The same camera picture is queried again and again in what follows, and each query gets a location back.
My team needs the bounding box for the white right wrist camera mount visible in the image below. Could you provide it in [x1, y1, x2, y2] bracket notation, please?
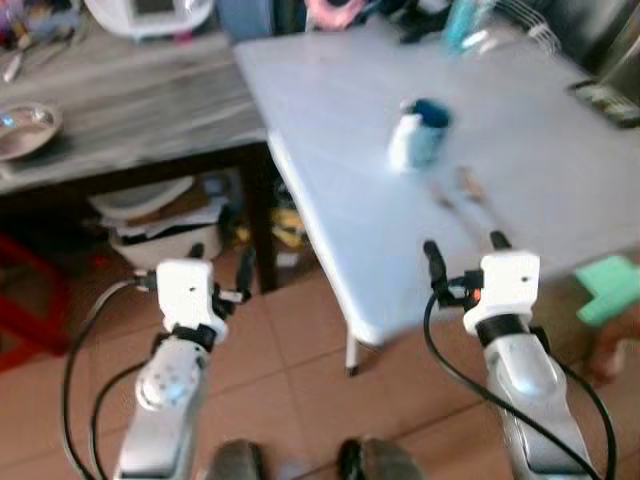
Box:
[463, 250, 542, 337]

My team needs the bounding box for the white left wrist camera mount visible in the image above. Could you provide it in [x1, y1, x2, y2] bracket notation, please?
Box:
[155, 259, 229, 343]

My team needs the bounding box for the pink ring-shaped object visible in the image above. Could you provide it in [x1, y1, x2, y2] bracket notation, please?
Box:
[304, 0, 367, 32]

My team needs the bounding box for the white wire rack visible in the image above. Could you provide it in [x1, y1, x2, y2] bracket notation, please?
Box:
[494, 0, 563, 54]

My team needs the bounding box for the dark wooden table grey top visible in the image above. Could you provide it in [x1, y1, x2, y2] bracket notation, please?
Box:
[0, 28, 283, 297]

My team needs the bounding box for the metal fork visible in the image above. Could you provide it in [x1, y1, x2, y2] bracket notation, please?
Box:
[430, 181, 469, 239]

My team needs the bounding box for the teal bottle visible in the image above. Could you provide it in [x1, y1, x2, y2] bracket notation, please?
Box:
[444, 0, 487, 53]

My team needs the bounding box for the round steel bowl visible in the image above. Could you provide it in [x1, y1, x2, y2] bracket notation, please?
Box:
[0, 102, 63, 162]

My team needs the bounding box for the white folding table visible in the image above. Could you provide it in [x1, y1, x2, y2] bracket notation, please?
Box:
[232, 18, 640, 377]

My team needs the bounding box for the red plastic stool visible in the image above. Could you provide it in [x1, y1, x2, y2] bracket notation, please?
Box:
[0, 234, 73, 373]

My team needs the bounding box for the person's bare foot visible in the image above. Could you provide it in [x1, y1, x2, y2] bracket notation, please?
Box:
[588, 338, 629, 388]

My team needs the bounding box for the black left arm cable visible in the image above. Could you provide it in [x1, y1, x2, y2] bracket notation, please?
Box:
[60, 278, 153, 480]

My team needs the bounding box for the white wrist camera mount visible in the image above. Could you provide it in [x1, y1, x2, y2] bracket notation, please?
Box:
[155, 259, 229, 343]
[463, 250, 542, 337]

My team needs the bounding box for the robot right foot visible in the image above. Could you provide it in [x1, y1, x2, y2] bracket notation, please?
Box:
[337, 436, 423, 480]

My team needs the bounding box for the white plastic bin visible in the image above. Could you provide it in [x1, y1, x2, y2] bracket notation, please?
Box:
[110, 224, 228, 272]

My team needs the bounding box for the white plastic seat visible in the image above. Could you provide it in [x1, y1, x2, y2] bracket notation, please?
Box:
[90, 177, 197, 222]

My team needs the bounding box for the yellow and blue bag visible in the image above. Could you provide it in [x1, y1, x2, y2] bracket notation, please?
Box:
[269, 204, 302, 252]

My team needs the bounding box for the white kitchen appliance with display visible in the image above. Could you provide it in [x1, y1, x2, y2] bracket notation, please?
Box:
[84, 0, 217, 42]

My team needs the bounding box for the green plastic stool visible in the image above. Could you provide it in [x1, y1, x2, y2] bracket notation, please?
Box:
[575, 254, 640, 327]

